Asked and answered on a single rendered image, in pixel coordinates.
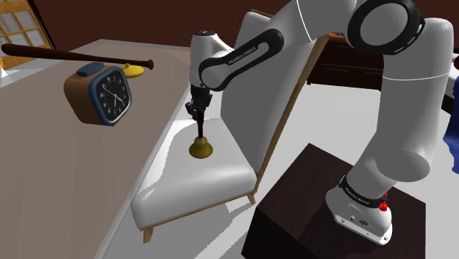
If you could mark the brown and blue alarm clock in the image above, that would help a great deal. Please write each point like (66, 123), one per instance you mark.
(107, 95)

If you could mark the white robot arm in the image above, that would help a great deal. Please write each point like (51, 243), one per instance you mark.
(405, 118)

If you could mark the window with wooden frame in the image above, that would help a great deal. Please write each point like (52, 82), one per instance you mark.
(21, 28)

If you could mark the dark brown robot stand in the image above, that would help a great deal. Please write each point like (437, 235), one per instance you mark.
(297, 201)

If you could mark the blue fabric thing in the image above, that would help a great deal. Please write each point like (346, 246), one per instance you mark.
(452, 140)

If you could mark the brown top table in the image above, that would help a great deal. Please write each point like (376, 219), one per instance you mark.
(53, 172)

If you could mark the yellow round thing with knob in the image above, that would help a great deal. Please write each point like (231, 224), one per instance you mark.
(133, 72)

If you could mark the white armchair with wooden frame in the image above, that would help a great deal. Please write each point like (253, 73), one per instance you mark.
(200, 179)

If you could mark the dark wooden chest of drawers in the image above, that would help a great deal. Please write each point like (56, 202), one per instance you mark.
(344, 68)

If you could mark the dark brown baseball bat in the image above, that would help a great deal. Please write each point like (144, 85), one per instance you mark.
(71, 56)

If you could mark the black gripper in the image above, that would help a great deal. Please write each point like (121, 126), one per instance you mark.
(200, 95)

